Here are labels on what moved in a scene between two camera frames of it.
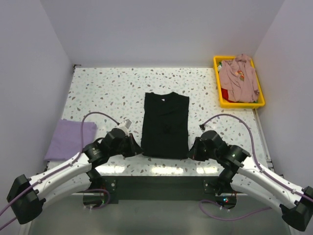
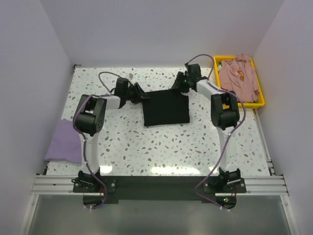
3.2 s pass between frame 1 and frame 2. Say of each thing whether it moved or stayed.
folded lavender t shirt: stayed
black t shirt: moved
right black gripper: moved
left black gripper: moved
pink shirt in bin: stayed
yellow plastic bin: stayed
